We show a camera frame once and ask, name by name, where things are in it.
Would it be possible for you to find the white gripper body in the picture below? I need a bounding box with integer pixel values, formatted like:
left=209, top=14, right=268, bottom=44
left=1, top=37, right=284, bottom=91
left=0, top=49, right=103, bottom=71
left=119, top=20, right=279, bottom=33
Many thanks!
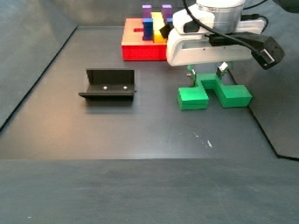
left=165, top=8, right=266, bottom=67

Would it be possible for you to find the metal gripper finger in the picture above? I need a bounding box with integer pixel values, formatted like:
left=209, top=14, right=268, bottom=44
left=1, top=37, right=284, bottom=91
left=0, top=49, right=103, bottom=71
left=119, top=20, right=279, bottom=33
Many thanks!
left=187, top=65, right=196, bottom=87
left=216, top=62, right=232, bottom=78

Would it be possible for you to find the green stepped object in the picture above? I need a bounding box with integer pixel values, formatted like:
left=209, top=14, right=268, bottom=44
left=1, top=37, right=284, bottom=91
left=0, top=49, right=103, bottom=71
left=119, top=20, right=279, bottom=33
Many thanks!
left=177, top=73, right=252, bottom=110

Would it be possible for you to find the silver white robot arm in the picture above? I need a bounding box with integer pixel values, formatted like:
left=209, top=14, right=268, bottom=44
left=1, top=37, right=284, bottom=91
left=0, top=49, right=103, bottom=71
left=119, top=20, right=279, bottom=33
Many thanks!
left=160, top=0, right=267, bottom=85

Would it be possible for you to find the red board base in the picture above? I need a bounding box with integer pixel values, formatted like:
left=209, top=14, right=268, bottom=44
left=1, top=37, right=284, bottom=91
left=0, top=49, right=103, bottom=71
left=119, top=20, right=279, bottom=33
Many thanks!
left=121, top=18, right=165, bottom=61

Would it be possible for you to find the black angle fixture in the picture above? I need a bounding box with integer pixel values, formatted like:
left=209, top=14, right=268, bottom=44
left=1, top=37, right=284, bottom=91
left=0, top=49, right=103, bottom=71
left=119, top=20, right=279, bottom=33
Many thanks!
left=79, top=68, right=136, bottom=101

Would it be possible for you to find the blue block right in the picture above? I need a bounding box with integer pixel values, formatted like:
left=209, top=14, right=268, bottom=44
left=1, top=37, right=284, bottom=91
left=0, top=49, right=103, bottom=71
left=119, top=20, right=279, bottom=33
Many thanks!
left=165, top=18, right=173, bottom=24

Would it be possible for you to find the blue block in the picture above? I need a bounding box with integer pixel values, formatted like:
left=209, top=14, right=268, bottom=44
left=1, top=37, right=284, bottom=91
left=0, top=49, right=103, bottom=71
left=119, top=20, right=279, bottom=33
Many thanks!
left=143, top=18, right=153, bottom=40
left=165, top=18, right=173, bottom=24

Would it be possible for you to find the yellow long bar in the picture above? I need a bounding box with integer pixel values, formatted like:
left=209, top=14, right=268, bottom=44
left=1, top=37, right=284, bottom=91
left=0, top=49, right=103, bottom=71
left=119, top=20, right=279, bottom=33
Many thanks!
left=152, top=12, right=167, bottom=44

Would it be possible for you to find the blue block left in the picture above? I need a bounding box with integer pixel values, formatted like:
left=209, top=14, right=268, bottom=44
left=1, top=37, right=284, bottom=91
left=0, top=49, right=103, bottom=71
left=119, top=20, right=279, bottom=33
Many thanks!
left=143, top=18, right=153, bottom=40

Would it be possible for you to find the purple block right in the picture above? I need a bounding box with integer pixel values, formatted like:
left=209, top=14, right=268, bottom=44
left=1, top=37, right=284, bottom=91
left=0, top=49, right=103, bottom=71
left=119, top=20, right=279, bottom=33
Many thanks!
left=161, top=4, right=172, bottom=19

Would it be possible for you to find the purple block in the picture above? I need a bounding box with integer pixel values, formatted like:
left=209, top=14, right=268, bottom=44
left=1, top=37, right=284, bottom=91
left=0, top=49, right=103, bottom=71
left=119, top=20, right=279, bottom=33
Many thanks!
left=161, top=4, right=172, bottom=19
left=141, top=4, right=152, bottom=18

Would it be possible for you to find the purple block left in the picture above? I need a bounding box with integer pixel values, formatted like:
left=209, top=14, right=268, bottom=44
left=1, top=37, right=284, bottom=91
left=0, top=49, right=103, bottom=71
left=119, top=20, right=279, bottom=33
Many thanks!
left=141, top=4, right=152, bottom=18

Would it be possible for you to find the black cable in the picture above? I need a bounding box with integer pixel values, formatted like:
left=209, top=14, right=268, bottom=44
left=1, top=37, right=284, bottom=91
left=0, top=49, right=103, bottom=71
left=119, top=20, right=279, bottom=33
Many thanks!
left=181, top=0, right=270, bottom=60

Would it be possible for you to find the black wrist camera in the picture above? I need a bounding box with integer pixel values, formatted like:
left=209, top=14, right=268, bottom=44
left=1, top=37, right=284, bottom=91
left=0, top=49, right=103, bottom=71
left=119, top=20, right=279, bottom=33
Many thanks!
left=209, top=31, right=286, bottom=70

